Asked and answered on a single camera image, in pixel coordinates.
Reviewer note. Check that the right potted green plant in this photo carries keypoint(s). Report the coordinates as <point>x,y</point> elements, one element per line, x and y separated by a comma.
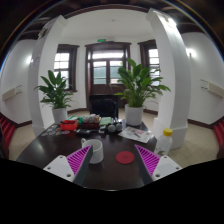
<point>138,87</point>

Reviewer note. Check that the left potted green plant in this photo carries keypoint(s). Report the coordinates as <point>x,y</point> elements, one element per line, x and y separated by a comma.
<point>56,95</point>

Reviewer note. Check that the dark framed window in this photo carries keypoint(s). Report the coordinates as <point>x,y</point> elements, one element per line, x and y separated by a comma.
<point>150,57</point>
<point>65,63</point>

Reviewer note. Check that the red round coaster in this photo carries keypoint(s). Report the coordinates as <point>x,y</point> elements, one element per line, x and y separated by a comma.
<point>125,157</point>

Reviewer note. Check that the paper leaflet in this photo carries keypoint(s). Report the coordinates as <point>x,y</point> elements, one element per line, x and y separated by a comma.
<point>136,134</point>

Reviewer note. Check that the left white pillar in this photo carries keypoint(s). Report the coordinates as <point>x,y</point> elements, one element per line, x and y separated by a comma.
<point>42,61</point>

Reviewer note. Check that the colourful stickers sheet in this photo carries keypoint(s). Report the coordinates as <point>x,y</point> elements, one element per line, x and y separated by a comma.
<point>54,130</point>

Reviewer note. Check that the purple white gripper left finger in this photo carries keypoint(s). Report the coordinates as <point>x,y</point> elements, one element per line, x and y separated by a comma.
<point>72,167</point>

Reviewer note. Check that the grey round balls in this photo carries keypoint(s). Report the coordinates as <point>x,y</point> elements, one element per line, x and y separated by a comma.
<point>115,127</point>

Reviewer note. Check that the black chair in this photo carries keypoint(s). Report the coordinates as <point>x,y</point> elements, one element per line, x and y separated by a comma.
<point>104,105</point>

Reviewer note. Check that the dark wooden double door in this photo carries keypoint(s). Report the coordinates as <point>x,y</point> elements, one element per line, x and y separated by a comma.
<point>101,67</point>

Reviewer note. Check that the green book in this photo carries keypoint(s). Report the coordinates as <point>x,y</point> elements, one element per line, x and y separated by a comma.
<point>105,121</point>

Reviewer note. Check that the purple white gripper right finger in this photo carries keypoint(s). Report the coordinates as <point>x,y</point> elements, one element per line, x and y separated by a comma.
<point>152,166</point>

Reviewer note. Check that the red box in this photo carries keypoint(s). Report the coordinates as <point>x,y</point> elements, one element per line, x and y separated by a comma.
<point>70,125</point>

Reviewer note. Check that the clear bottle yellow cap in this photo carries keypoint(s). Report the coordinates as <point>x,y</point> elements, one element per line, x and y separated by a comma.
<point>164,142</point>

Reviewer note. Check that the potted green plant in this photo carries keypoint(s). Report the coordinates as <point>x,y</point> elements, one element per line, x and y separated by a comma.
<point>138,87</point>
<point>56,95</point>

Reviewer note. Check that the white pillar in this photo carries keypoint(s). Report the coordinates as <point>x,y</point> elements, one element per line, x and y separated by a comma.
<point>174,104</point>
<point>42,61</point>

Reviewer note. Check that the white ceramic mug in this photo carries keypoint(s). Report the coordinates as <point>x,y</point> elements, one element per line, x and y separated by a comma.
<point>98,153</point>

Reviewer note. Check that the right dark framed window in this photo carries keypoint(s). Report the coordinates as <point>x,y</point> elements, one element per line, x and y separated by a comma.
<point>150,57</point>

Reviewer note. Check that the right white pillar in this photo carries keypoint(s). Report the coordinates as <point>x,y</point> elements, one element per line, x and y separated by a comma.
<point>174,104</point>

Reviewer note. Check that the left dark framed window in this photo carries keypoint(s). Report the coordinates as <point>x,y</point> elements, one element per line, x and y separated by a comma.
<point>65,63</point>

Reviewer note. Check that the tray of small items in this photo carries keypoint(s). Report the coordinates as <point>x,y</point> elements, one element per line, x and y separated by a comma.
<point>90,122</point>

